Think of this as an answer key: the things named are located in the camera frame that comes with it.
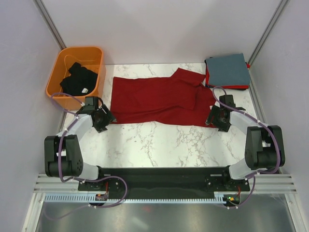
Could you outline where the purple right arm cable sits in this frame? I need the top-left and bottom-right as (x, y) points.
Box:
(212, 86), (282, 181)

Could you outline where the orange plastic laundry basket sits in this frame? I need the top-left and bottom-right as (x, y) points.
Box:
(45, 46), (106, 110)

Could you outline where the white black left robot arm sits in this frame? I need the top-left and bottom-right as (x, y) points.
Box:
(44, 97), (116, 190)

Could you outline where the dark red t shirt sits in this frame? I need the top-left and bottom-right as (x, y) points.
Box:
(111, 68), (215, 127)

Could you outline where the black t shirt in basket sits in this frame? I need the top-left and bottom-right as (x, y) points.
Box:
(60, 62), (98, 96)

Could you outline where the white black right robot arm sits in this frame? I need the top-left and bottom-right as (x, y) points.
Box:
(206, 95), (285, 190)

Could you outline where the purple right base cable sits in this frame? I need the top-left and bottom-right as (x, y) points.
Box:
(223, 185), (251, 210)

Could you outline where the white slotted cable duct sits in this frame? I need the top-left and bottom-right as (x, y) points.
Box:
(44, 193), (226, 204)

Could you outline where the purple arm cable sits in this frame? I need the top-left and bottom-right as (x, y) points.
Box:
(50, 92), (85, 182)
(212, 86), (282, 181)

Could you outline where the folded grey blue t shirt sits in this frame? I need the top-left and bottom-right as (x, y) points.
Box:
(205, 53), (250, 87)

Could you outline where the left aluminium frame post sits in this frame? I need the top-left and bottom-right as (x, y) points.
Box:
(33, 0), (66, 50)

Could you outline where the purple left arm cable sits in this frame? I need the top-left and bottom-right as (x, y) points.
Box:
(50, 92), (85, 182)

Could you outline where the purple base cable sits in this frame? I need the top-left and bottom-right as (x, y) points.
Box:
(44, 175), (130, 220)
(223, 185), (251, 210)

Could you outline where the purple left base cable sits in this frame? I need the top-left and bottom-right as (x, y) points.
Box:
(44, 175), (130, 220)

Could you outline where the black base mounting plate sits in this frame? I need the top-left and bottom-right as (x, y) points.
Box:
(78, 167), (250, 199)

